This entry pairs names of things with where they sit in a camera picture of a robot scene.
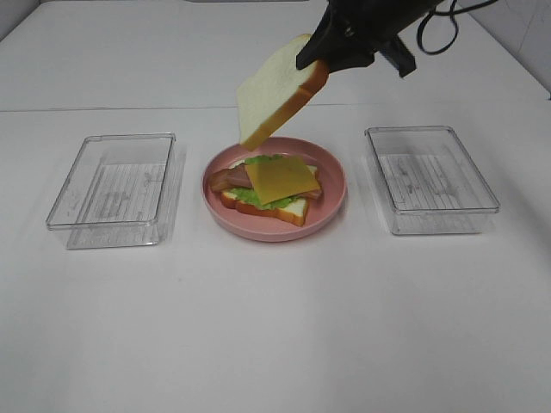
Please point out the yellow cheese slice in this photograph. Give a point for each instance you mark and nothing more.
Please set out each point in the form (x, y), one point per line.
(281, 177)

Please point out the clear plastic tray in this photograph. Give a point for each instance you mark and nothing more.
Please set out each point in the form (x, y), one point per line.
(427, 182)
(118, 193)

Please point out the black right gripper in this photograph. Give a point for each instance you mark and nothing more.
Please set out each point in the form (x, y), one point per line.
(347, 30)

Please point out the pink round plate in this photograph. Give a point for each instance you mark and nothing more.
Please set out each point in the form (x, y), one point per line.
(320, 212)

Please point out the clear right plastic tray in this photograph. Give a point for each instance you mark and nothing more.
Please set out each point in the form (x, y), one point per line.
(427, 182)

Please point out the bread slice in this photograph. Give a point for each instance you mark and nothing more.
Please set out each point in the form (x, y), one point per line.
(295, 213)
(276, 92)

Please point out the green lettuce leaf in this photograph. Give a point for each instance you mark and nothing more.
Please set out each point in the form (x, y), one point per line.
(249, 196)

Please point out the clear left plastic tray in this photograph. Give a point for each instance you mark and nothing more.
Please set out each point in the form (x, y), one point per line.
(118, 193)

